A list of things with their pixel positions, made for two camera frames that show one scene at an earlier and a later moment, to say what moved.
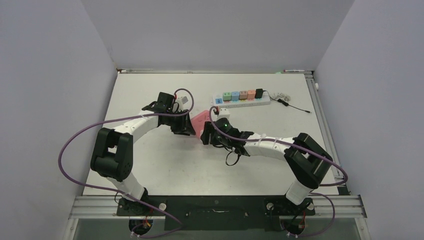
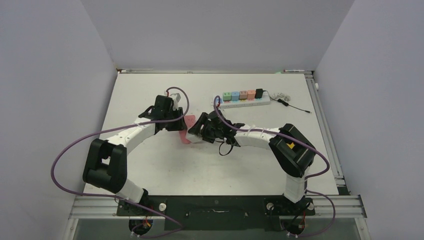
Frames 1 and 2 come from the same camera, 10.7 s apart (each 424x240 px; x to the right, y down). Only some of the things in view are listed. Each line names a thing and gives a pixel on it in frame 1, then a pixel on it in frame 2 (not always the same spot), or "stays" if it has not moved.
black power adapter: (258, 93) stays
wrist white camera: (184, 102) to (176, 97)
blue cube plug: (235, 96) stays
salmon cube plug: (251, 94) stays
